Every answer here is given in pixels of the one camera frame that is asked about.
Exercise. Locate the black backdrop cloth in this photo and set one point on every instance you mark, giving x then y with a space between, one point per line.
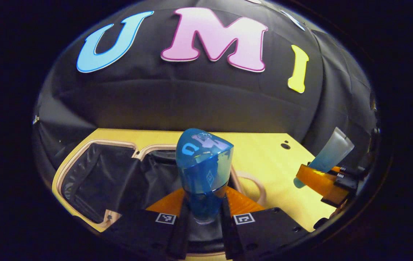
192 101

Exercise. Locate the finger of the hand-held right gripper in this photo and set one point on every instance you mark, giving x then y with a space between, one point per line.
351 171
319 181

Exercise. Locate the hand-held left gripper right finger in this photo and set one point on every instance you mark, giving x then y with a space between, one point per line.
228 235

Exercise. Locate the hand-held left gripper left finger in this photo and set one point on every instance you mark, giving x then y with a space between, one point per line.
179 235

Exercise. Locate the small metal clip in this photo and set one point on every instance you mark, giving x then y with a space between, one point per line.
35 119

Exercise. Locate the blue skin care bottle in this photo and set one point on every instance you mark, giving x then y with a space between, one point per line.
203 170

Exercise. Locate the teal skin care tube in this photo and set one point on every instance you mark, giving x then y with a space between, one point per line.
331 152

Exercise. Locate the pink suitcase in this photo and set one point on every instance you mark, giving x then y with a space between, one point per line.
94 174

